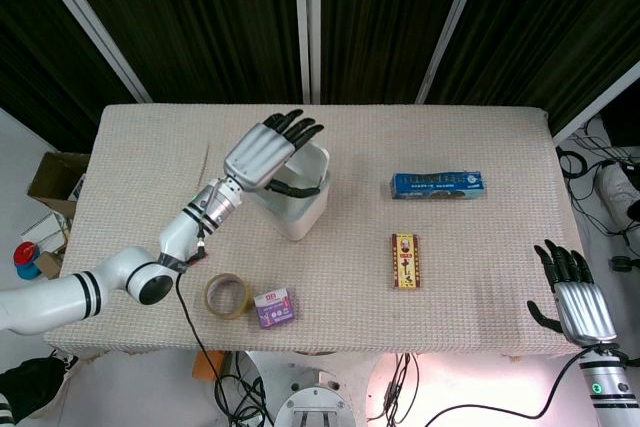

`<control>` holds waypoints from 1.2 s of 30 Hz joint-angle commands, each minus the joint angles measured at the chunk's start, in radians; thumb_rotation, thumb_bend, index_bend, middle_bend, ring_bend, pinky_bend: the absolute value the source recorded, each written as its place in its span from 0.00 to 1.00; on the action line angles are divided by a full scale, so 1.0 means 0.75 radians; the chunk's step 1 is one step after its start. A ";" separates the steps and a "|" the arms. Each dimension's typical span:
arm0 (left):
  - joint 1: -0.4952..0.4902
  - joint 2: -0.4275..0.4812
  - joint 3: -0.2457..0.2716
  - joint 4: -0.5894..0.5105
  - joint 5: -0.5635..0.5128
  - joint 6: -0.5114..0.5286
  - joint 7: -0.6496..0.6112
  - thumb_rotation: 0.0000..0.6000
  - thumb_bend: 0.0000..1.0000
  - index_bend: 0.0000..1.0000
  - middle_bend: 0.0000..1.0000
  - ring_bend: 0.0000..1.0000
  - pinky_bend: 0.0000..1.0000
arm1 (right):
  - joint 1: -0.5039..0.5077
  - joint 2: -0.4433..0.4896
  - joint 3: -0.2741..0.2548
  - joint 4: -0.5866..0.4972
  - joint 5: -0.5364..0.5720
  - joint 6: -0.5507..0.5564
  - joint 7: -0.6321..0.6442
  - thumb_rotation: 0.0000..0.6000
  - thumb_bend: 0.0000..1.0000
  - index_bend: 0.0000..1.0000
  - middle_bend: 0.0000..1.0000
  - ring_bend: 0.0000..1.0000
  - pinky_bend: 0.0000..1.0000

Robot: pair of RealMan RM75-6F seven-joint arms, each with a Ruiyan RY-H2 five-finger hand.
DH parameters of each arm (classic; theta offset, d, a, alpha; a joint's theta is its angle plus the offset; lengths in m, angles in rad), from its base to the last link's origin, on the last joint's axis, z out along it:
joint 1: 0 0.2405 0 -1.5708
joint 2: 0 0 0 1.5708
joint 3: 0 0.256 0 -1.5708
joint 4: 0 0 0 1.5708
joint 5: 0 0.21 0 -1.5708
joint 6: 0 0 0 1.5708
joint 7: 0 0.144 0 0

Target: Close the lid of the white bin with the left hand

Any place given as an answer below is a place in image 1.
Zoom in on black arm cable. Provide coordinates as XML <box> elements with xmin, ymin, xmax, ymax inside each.
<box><xmin>174</xmin><ymin>234</ymin><xmax>276</xmax><ymax>427</ymax></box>

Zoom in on blue rectangular box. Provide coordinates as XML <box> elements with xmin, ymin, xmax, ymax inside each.
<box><xmin>390</xmin><ymin>170</ymin><xmax>487</xmax><ymax>201</ymax></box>

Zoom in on white sneaker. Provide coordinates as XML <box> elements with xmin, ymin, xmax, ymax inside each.
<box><xmin>597</xmin><ymin>161</ymin><xmax>640</xmax><ymax>233</ymax></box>

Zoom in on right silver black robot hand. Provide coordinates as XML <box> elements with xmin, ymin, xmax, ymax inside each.
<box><xmin>526</xmin><ymin>239</ymin><xmax>618</xmax><ymax>347</ymax></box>

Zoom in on beige woven tablecloth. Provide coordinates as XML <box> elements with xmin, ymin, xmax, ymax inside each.
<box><xmin>43</xmin><ymin>103</ymin><xmax>601</xmax><ymax>361</ymax></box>

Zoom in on yellow red rectangular box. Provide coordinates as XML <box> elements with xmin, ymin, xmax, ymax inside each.
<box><xmin>389</xmin><ymin>232</ymin><xmax>424</xmax><ymax>291</ymax></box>

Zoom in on red blue round container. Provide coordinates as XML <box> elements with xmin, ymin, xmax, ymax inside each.
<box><xmin>12</xmin><ymin>241</ymin><xmax>46</xmax><ymax>281</ymax></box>

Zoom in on brown cardboard box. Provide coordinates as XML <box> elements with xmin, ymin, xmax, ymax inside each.
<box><xmin>26</xmin><ymin>150</ymin><xmax>91</xmax><ymax>218</ymax></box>

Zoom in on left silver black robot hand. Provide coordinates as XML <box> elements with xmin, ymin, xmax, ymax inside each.
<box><xmin>222</xmin><ymin>108</ymin><xmax>325</xmax><ymax>199</ymax></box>

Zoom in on white partition frame post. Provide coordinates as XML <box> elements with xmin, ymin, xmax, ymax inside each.
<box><xmin>34</xmin><ymin>0</ymin><xmax>154</xmax><ymax>104</ymax></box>
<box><xmin>415</xmin><ymin>0</ymin><xmax>491</xmax><ymax>104</ymax></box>
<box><xmin>292</xmin><ymin>0</ymin><xmax>322</xmax><ymax>104</ymax></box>
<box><xmin>549</xmin><ymin>60</ymin><xmax>640</xmax><ymax>146</ymax></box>

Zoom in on white plastic bin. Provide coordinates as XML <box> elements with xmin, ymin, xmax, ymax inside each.
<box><xmin>248</xmin><ymin>142</ymin><xmax>332</xmax><ymax>242</ymax></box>

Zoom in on clear tape roll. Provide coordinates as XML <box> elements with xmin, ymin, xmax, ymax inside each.
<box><xmin>203</xmin><ymin>272</ymin><xmax>255</xmax><ymax>321</ymax></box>

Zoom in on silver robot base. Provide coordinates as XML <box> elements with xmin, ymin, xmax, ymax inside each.
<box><xmin>273</xmin><ymin>366</ymin><xmax>357</xmax><ymax>427</ymax></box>

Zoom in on black cloth bag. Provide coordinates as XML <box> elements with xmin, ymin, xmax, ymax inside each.
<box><xmin>0</xmin><ymin>354</ymin><xmax>79</xmax><ymax>423</ymax></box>

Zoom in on purple small box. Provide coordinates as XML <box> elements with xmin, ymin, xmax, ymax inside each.
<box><xmin>253</xmin><ymin>287</ymin><xmax>297</xmax><ymax>331</ymax></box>

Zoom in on black floor cables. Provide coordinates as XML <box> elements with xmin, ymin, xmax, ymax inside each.
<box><xmin>555</xmin><ymin>116</ymin><xmax>640</xmax><ymax>248</ymax></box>

